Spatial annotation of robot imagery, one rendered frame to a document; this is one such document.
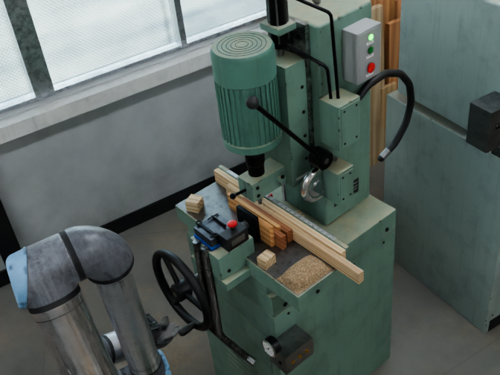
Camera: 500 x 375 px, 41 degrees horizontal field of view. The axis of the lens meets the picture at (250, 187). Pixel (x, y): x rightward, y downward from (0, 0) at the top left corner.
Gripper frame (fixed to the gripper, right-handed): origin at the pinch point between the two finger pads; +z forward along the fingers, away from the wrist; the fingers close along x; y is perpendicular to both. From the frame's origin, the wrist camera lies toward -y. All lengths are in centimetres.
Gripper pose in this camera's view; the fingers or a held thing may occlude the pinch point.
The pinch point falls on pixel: (175, 329)
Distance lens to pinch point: 216.6
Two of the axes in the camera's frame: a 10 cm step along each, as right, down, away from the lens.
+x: -6.5, -4.2, 6.3
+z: 7.4, -1.7, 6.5
